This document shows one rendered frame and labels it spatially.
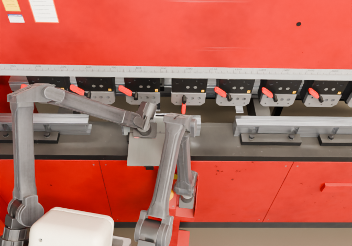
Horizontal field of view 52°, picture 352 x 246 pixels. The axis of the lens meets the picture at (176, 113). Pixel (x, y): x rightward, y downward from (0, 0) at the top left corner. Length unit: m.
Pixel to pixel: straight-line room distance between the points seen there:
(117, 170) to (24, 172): 0.75
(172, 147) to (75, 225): 0.37
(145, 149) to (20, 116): 0.63
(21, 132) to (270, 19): 0.92
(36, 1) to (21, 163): 0.54
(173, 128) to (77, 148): 0.75
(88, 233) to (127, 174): 0.91
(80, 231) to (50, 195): 1.17
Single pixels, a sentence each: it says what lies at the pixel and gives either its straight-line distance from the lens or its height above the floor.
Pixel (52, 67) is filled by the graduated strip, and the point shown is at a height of 1.34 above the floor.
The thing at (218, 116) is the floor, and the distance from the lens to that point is 3.08.
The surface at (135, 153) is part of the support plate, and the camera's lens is 1.62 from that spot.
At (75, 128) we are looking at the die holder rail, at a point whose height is 0.93.
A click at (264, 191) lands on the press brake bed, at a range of 2.15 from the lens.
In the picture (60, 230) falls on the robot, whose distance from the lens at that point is 1.07.
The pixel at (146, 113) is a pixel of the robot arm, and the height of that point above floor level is 1.21.
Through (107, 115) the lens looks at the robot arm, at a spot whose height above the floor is 1.31.
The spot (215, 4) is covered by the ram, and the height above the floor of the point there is 1.64.
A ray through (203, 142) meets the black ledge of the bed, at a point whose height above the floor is 0.88.
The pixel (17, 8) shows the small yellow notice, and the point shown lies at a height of 1.61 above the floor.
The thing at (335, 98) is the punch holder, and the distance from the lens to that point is 1.75.
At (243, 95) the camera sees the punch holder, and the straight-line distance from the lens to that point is 1.61.
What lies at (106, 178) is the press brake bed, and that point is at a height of 0.65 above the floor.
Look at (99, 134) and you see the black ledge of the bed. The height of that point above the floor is 0.88.
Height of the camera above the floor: 2.34
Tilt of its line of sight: 50 degrees down
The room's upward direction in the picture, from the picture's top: 3 degrees clockwise
